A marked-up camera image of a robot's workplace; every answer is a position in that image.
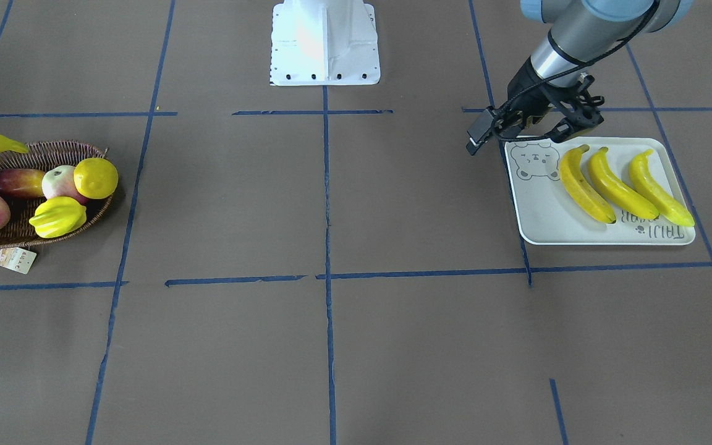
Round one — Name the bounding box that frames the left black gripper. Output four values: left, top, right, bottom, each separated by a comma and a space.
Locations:
466, 60, 605, 155

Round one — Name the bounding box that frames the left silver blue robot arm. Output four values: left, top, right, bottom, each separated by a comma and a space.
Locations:
466, 1, 692, 155

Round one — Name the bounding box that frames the brown wicker basket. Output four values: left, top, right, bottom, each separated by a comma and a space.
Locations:
0, 140, 116, 250

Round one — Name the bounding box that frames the paper basket tag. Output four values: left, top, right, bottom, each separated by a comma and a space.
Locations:
0, 247, 38, 275

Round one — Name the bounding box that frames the purple red mango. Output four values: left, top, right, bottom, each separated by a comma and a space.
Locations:
0, 168, 46, 199

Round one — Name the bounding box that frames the white rectangular bear tray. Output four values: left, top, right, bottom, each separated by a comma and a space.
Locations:
504, 137, 696, 245

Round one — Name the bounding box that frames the yellow curved fruit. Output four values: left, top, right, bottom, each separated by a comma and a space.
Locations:
28, 197, 87, 239

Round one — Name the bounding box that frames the yellow pear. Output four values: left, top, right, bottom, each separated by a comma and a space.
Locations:
73, 158, 119, 200

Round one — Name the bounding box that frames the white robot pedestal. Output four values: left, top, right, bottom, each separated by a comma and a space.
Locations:
269, 1, 381, 87

